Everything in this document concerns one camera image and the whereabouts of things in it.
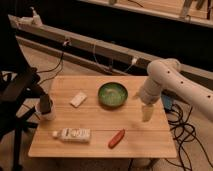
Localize black cables on floor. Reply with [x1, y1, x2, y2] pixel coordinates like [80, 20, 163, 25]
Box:
[164, 103, 213, 171]

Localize long grey ledge rail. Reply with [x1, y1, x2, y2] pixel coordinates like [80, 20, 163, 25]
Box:
[9, 15, 213, 90]

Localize wooden table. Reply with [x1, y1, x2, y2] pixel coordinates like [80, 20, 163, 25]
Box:
[28, 76, 177, 158]

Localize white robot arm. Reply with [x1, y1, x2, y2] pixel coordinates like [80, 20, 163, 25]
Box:
[139, 58, 213, 122]

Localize green ceramic bowl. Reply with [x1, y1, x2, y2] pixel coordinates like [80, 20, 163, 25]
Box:
[98, 82, 128, 108]

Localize white rectangular sponge block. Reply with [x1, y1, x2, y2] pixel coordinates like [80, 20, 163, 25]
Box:
[70, 92, 87, 108]

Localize clear plastic bottle white label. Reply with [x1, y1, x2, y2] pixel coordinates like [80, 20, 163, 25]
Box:
[52, 128, 91, 143]

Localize red orange oblong object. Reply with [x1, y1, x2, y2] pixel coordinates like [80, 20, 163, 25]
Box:
[108, 130, 125, 149]

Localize blue box on floor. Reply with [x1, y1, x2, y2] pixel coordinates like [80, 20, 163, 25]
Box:
[161, 95, 173, 110]

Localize black chair stand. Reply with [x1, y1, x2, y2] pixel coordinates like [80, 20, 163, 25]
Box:
[0, 11, 45, 171]

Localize white spray bottle on ledge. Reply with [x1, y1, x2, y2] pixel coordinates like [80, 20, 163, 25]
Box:
[30, 7, 43, 27]

